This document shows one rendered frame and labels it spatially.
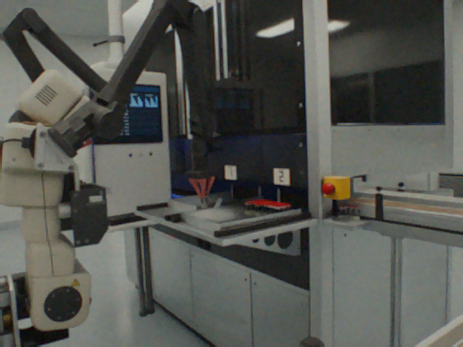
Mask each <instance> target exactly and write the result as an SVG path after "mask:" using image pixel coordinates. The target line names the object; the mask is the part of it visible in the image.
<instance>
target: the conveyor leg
mask: <svg viewBox="0 0 463 347"><path fill-rule="evenodd" d="M379 234H380V235H386V236H390V237H391V265H390V309H389V347H404V330H405V292H406V243H407V238H405V237H401V236H396V235H390V234H385V233H382V232H380V233H379Z"/></svg>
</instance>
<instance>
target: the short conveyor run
mask: <svg viewBox="0 0 463 347"><path fill-rule="evenodd" d="M398 186H399V187H400V188H398V191H397V192H393V191H385V190H382V187H381V186H378V187H377V188H376V189H371V190H369V189H360V188H359V189H358V191H354V194H355V195H354V196H357V197H358V198H356V199H351V200H347V201H344V200H342V201H341V206H343V205H348V206H350V205H352V206H358V207H360V209H359V210H360V218H361V219H366V220H372V221H373V226H371V227H367V228H364V229H362V230H367V231H373V232H378V233H379V232H382V233H385V234H390V235H396V236H401V237H405V238H409V239H414V240H425V241H428V242H432V243H436V244H440V245H447V246H455V247H460V248H463V198H458V197H442V196H433V195H426V194H417V193H405V192H404V188H402V187H404V183H398Z"/></svg>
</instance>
